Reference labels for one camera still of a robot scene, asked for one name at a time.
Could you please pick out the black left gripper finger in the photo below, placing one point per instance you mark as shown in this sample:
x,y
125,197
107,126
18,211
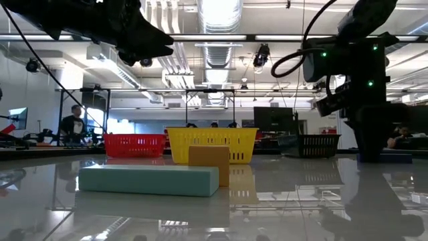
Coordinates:
x,y
150,52
155,37

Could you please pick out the purple foam block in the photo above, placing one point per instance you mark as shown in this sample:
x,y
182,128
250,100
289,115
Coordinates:
x,y
398,158

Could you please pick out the orange foam block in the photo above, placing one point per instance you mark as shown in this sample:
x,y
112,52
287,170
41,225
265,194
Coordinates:
x,y
209,157

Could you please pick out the dark background monitor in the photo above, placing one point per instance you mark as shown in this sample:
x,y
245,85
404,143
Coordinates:
x,y
419,120

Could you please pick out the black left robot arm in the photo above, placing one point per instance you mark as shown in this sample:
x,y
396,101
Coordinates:
x,y
50,16

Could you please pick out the silver ceiling air duct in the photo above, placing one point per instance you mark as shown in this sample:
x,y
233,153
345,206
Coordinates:
x,y
219,57

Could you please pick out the black overhead camera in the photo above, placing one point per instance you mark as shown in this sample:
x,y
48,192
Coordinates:
x,y
262,53

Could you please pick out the small background monitor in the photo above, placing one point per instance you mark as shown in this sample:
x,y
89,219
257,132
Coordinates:
x,y
18,117

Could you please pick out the red plastic basket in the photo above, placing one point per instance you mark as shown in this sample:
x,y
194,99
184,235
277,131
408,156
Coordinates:
x,y
133,145

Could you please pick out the black background rig frame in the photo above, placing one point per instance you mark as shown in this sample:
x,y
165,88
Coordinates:
x,y
210,90
88,90

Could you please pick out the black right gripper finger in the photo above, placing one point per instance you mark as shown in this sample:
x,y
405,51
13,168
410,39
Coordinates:
x,y
371,147

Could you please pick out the black plastic basket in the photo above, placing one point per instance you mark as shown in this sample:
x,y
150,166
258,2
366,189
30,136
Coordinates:
x,y
317,145

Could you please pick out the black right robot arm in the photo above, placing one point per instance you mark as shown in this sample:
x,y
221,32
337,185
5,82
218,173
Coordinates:
x,y
351,60

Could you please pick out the long teal foam block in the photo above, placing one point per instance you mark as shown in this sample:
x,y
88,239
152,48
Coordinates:
x,y
147,180

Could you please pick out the black computer monitor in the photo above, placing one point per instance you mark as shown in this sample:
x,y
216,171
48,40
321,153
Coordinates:
x,y
274,120

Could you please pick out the yellow plastic basket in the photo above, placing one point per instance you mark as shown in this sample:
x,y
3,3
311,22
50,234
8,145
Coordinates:
x,y
207,137

